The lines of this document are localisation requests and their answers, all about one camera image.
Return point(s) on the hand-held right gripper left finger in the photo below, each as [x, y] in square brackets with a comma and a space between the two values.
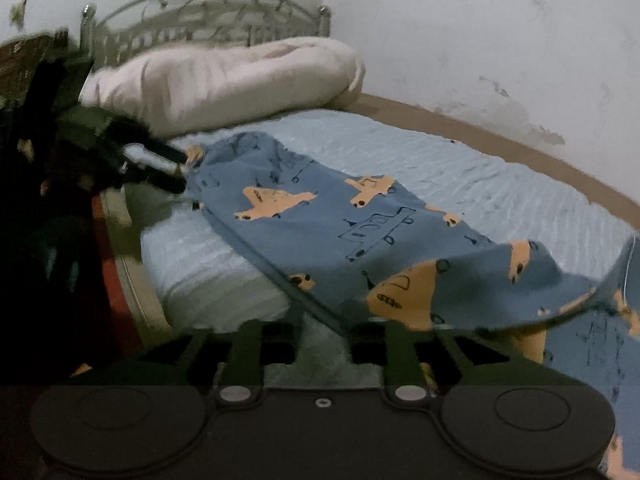
[247, 350]

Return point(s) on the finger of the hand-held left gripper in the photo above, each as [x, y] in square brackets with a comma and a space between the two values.
[165, 182]
[150, 157]

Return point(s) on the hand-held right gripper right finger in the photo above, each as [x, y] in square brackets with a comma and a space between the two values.
[400, 350]

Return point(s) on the blue pants with orange print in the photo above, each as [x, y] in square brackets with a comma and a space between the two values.
[350, 230]

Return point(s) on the brown wooden furniture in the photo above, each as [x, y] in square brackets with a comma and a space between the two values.
[25, 67]

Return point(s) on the rolled cream blanket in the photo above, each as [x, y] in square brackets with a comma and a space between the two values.
[225, 80]

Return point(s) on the metal bed headboard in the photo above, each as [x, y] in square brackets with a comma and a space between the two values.
[200, 15]

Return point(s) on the light blue bed blanket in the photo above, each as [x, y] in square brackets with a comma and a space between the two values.
[450, 160]

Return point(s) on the brown mattress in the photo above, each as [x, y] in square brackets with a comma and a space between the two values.
[500, 140]

